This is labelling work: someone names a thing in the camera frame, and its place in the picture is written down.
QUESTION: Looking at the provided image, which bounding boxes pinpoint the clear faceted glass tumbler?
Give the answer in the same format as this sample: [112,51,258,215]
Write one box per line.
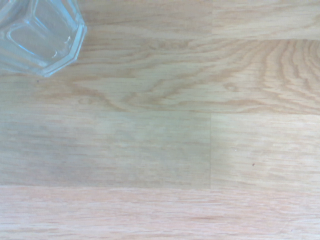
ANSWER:
[0,0,88,78]

